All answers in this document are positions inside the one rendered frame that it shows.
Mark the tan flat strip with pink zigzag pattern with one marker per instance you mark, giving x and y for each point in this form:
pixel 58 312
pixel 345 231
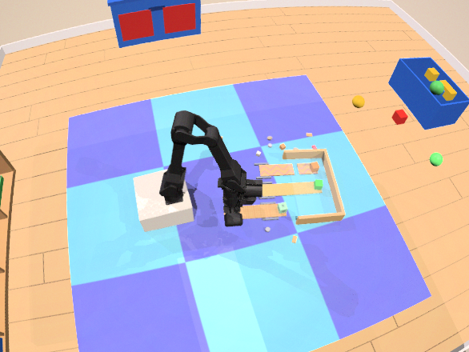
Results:
pixel 273 170

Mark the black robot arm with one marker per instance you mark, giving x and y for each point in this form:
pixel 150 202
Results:
pixel 233 177

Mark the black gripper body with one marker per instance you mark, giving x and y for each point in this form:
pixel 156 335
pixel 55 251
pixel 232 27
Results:
pixel 232 218

